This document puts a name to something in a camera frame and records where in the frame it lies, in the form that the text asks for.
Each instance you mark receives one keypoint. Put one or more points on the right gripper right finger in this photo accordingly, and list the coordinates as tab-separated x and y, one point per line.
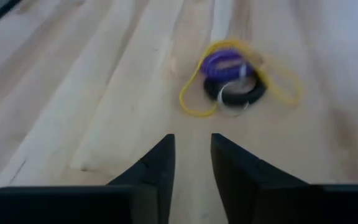
259	199

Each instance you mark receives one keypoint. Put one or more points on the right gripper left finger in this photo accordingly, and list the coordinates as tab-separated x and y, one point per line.
148	193

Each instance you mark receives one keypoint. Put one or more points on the yellow rubber band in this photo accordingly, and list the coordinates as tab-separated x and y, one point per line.
182	96
291	102

